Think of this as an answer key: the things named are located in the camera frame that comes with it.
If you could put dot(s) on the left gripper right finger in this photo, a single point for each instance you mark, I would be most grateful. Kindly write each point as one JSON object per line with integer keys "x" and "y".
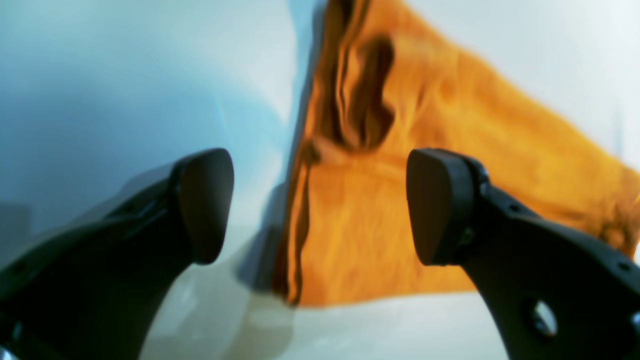
{"x": 554, "y": 293}

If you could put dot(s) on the orange t-shirt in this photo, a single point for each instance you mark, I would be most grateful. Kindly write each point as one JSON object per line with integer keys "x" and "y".
{"x": 402, "y": 128}

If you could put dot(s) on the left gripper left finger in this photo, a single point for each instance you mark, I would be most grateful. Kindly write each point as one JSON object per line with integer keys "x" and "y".
{"x": 92, "y": 293}

